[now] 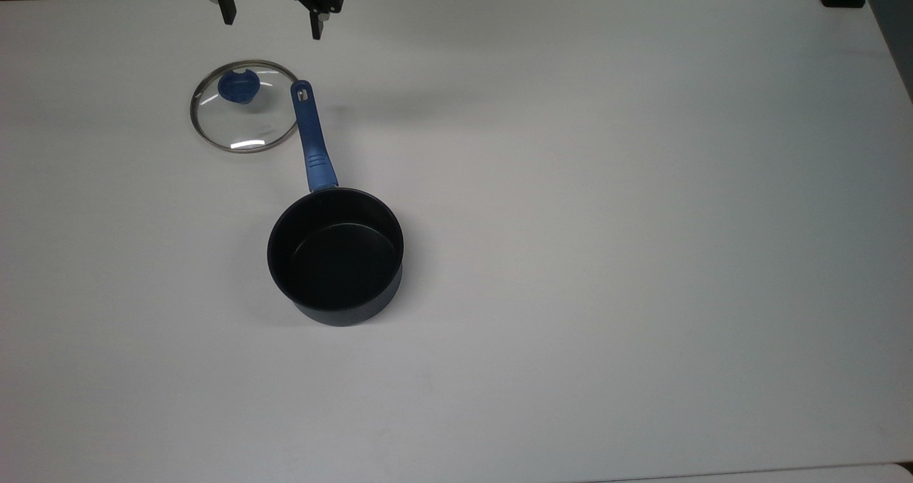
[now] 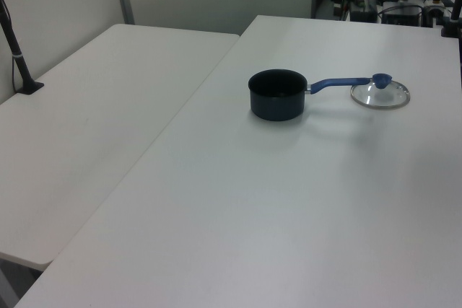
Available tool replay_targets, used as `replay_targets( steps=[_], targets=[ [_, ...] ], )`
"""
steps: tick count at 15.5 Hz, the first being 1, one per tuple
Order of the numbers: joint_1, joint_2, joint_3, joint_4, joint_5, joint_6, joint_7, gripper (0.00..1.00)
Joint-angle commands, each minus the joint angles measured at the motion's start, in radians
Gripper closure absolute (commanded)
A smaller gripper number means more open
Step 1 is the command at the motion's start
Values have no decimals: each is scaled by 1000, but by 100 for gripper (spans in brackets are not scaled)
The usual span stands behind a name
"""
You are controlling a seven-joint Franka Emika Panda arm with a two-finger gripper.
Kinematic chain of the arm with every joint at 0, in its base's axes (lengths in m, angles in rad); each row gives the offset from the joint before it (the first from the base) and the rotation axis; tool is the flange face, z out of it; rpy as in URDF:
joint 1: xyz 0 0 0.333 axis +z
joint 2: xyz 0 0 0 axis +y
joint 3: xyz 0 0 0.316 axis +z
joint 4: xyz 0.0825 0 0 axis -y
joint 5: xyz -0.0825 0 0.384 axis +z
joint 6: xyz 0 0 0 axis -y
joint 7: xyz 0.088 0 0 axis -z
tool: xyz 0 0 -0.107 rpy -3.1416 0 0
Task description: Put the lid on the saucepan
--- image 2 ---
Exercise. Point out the white side table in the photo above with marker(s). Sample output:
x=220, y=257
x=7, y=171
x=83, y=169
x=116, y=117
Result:
x=83, y=124

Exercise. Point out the glass lid blue knob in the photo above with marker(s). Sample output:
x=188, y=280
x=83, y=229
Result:
x=382, y=97

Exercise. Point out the black camera stand pole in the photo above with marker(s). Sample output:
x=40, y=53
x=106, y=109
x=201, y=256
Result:
x=19, y=62

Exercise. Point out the black electronics box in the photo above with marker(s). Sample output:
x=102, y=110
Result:
x=401, y=15

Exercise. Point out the black clamped camera pole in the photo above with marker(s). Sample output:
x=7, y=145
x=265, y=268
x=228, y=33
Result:
x=455, y=8

